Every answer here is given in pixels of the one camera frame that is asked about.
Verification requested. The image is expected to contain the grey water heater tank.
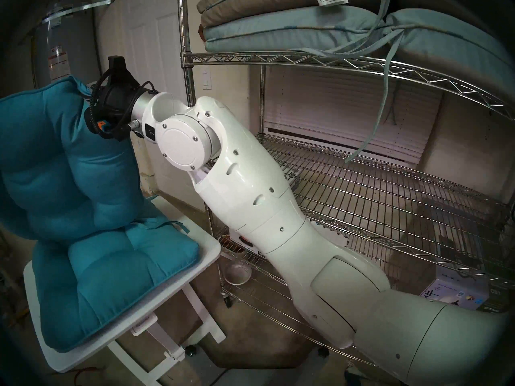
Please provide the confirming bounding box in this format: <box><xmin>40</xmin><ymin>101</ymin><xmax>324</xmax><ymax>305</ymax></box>
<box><xmin>32</xmin><ymin>7</ymin><xmax>102</xmax><ymax>90</ymax></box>

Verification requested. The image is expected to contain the tan flat cushion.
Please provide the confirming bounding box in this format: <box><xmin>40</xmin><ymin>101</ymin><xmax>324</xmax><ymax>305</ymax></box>
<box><xmin>196</xmin><ymin>0</ymin><xmax>387</xmax><ymax>28</ymax></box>

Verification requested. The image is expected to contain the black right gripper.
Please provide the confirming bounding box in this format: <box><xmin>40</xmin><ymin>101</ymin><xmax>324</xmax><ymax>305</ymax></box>
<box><xmin>84</xmin><ymin>55</ymin><xmax>148</xmax><ymax>142</ymax></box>

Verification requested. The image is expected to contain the white zigzag-edged paper sheet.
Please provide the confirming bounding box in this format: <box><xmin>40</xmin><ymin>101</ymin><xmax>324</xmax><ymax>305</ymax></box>
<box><xmin>318</xmin><ymin>224</ymin><xmax>350</xmax><ymax>248</ymax></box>

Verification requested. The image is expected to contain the clear glass bowl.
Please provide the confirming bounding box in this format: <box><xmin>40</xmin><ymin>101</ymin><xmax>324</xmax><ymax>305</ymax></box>
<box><xmin>225</xmin><ymin>261</ymin><xmax>252</xmax><ymax>286</ymax></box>

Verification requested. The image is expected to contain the dark LED product box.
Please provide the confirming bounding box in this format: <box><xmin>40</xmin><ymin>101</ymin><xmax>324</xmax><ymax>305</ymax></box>
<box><xmin>481</xmin><ymin>291</ymin><xmax>515</xmax><ymax>315</ymax></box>

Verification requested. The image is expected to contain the teal tufted seat cushion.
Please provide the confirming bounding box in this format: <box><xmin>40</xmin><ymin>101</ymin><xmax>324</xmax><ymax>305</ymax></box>
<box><xmin>0</xmin><ymin>76</ymin><xmax>146</xmax><ymax>244</ymax></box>
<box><xmin>31</xmin><ymin>216</ymin><xmax>201</xmax><ymax>353</ymax></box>

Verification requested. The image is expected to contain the utility pump cardboard box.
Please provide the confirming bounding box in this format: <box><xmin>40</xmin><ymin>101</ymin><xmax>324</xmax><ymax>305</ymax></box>
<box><xmin>229</xmin><ymin>228</ymin><xmax>268</xmax><ymax>261</ymax></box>

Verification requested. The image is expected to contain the metal heater strap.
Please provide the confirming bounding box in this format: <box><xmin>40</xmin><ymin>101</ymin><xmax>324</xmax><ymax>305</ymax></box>
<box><xmin>44</xmin><ymin>0</ymin><xmax>115</xmax><ymax>24</ymax></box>

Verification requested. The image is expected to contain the chrome wire shelf rack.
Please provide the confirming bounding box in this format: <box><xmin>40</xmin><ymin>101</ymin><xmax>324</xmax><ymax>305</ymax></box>
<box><xmin>177</xmin><ymin>0</ymin><xmax>515</xmax><ymax>374</ymax></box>

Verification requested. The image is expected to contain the white folding table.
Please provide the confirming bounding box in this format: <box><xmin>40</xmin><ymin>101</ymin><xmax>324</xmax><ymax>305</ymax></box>
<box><xmin>23</xmin><ymin>195</ymin><xmax>227</xmax><ymax>386</ymax></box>

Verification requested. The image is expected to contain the pale blue tie cushion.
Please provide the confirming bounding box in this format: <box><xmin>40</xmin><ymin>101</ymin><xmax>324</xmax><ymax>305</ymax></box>
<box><xmin>203</xmin><ymin>5</ymin><xmax>515</xmax><ymax>164</ymax></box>

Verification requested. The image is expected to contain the white lamp product box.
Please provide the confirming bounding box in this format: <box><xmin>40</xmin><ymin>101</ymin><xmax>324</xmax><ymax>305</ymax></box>
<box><xmin>418</xmin><ymin>265</ymin><xmax>489</xmax><ymax>311</ymax></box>

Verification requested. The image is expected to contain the white panel door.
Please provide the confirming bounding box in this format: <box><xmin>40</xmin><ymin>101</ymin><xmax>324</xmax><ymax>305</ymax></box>
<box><xmin>121</xmin><ymin>0</ymin><xmax>198</xmax><ymax>213</ymax></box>

